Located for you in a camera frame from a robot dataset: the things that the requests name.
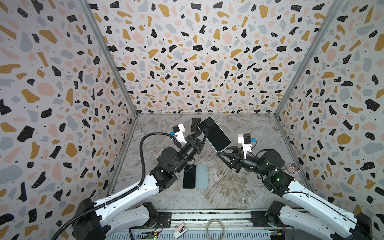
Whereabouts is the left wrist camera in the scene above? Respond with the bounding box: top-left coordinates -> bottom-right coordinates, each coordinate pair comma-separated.
170,124 -> 187,144

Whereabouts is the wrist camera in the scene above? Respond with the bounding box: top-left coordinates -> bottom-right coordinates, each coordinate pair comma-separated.
238,134 -> 258,159
170,124 -> 187,144

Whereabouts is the light blue case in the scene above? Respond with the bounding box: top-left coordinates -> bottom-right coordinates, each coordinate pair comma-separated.
196,164 -> 209,189

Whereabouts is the colourful printed card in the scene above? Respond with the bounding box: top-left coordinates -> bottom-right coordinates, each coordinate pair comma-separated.
283,163 -> 300,177

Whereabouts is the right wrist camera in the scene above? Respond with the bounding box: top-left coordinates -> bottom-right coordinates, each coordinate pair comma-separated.
238,134 -> 258,159

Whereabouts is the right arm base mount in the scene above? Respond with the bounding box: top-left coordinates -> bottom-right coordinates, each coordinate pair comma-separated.
250,211 -> 290,228

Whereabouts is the black corrugated cable conduit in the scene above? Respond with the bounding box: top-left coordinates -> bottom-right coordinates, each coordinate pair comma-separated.
50,132 -> 175,240

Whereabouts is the black phone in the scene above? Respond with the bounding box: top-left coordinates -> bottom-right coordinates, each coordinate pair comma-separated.
191,118 -> 201,133
198,117 -> 232,153

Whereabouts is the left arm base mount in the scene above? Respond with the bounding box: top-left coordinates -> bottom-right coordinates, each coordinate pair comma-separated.
133,212 -> 172,229

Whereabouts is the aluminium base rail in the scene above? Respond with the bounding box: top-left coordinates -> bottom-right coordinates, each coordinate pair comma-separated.
86,208 -> 343,240

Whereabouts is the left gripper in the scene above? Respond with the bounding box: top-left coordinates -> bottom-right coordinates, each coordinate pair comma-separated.
173,128 -> 208,175

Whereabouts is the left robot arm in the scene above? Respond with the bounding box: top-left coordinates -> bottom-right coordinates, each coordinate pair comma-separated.
72,129 -> 209,240

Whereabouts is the white pink small device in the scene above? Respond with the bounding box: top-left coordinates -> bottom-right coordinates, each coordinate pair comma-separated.
174,223 -> 188,239

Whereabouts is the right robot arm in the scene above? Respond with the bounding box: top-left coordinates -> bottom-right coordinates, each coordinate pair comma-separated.
217,147 -> 373,240

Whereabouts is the white cable loop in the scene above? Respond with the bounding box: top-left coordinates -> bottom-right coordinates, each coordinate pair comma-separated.
205,219 -> 226,240

